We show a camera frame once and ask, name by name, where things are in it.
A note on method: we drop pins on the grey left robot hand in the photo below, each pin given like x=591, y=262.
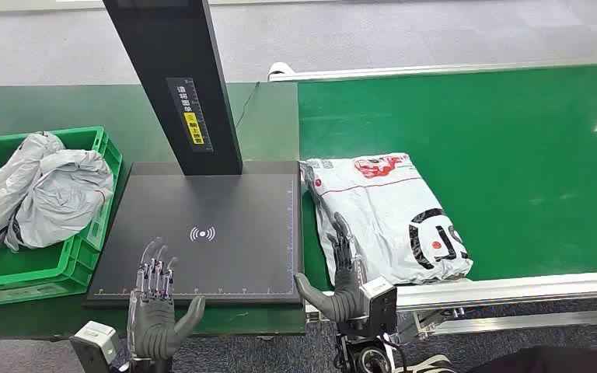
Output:
x=151, y=324

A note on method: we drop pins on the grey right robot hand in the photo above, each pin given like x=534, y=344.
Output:
x=347, y=301

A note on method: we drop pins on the white red-print courier package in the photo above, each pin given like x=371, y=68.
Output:
x=381, y=206

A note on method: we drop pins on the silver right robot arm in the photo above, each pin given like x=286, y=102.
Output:
x=365, y=355

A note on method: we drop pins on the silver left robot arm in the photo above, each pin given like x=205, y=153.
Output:
x=146, y=366

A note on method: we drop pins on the aluminium conveyor support beam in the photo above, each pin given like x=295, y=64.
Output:
x=525, y=322

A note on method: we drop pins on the green conveyor belt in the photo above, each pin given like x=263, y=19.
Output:
x=509, y=170

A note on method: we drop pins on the white conveyor end cap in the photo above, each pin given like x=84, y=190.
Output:
x=279, y=69

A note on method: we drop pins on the green plastic crate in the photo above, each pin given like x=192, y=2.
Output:
x=41, y=267

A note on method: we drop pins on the crumpled grey courier bag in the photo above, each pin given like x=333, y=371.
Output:
x=61, y=206

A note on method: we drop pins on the long grey courier bag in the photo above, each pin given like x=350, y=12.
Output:
x=0, y=201

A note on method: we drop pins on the black yellow column label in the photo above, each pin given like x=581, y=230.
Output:
x=191, y=116

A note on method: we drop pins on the black robot body cover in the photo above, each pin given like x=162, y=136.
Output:
x=561, y=360

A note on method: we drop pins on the black scanner column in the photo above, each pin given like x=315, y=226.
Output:
x=175, y=46

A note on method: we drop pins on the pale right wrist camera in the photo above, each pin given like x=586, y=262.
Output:
x=380, y=301

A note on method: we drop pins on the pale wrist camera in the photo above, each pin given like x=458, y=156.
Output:
x=380, y=301
x=95, y=342

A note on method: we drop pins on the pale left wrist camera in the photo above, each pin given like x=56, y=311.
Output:
x=95, y=342

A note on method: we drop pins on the black scanner base plate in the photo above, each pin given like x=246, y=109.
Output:
x=226, y=216

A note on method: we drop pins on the wide aluminium conveyor rail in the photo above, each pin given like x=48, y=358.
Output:
x=509, y=291

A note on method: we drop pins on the thin aluminium conveyor rail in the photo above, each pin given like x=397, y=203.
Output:
x=432, y=70

